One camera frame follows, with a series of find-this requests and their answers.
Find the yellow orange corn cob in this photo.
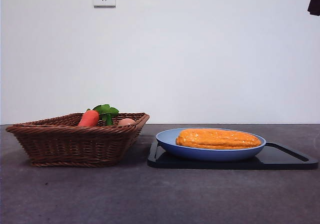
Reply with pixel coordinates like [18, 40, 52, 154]
[175, 128, 262, 150]

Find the blue round plate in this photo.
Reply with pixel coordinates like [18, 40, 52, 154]
[155, 128, 267, 162]

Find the brown woven wicker basket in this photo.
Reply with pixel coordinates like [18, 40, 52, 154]
[5, 112, 151, 168]

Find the black rectangular tray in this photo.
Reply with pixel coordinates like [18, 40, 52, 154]
[146, 141, 320, 170]

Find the brown egg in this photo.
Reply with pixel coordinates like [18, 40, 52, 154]
[117, 118, 137, 126]

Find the orange carrot with green leaves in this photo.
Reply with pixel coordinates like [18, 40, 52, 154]
[77, 104, 120, 127]

